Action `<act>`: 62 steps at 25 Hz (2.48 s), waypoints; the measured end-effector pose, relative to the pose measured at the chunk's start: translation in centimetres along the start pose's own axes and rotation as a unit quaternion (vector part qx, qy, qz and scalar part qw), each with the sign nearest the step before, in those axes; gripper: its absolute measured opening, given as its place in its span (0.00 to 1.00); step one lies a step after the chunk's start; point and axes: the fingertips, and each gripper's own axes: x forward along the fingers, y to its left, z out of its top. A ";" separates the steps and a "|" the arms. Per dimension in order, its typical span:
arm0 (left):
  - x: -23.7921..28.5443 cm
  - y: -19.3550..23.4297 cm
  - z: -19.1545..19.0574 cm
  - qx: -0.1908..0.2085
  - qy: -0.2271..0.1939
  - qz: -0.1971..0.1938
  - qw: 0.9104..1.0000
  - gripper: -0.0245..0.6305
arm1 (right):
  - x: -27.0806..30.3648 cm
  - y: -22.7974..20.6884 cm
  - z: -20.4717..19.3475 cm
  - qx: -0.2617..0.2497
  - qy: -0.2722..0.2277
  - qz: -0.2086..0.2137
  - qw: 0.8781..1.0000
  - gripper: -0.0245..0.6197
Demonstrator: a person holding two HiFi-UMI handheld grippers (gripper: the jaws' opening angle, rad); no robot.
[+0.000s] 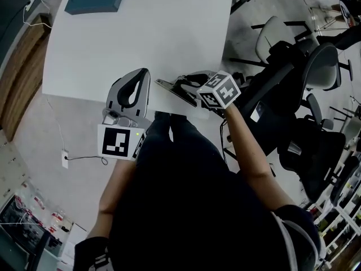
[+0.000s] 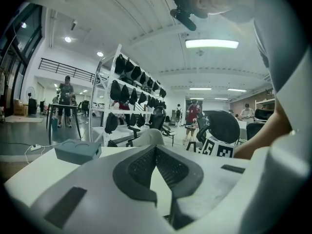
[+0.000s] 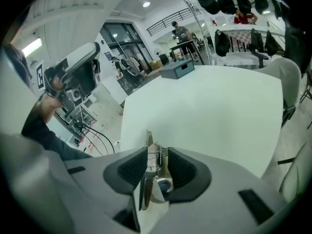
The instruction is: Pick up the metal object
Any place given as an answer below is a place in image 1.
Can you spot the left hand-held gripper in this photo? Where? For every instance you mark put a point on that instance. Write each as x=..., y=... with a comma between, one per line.
x=115, y=141

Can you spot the pile of clear plastic bottles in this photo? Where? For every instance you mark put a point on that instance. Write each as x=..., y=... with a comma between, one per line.
x=42, y=210

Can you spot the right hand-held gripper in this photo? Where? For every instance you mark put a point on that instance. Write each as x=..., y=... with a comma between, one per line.
x=222, y=92

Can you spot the white power strip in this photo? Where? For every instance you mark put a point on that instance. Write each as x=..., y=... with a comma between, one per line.
x=30, y=3

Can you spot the person's right forearm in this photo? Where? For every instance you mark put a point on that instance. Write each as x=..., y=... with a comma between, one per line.
x=253, y=157

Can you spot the white table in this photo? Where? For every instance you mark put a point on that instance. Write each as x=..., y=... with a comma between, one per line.
x=155, y=38

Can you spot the person's left forearm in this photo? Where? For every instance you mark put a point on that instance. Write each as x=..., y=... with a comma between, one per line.
x=112, y=196

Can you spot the metal clip tool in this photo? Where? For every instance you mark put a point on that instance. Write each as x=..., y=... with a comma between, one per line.
x=166, y=85

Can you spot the wooden step platform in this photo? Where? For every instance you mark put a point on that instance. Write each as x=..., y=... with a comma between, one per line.
x=22, y=75

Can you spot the light grey shell chair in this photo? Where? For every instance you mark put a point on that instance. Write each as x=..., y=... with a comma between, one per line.
x=270, y=32

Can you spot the person's dark clothed body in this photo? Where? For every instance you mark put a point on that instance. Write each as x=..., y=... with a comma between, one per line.
x=183, y=207

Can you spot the black office chair with headrest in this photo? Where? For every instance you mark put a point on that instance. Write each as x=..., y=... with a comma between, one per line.
x=270, y=106

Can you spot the white floor power socket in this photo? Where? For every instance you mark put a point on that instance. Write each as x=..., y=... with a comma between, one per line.
x=65, y=159

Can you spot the black mesh office chair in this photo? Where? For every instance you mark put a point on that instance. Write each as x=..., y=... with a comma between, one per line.
x=310, y=157

